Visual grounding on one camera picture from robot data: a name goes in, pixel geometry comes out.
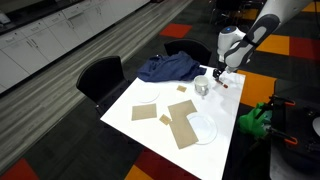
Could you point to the black orange clamp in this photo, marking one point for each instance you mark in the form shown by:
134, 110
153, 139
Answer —
283, 136
278, 101

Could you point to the white ceramic mug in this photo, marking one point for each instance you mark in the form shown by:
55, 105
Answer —
201, 85

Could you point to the dark blue cloth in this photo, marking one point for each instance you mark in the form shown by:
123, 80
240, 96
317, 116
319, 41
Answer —
171, 68

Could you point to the large cardboard piece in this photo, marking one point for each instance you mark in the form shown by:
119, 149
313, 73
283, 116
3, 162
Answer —
183, 133

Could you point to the white disc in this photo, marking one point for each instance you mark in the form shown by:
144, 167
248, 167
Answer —
316, 126

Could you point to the white marker with red cap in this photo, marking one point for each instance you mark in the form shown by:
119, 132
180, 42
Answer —
222, 84

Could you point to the white floor cabinets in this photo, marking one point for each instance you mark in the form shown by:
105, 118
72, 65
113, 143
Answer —
40, 43

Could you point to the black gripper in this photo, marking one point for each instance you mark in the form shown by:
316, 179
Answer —
216, 72

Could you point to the large brown paper sheet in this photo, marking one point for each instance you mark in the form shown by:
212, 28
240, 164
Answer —
181, 109

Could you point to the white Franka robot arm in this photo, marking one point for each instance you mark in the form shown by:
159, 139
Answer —
260, 30

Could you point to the white round plate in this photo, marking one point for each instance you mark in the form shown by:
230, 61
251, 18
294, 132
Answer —
205, 128
146, 95

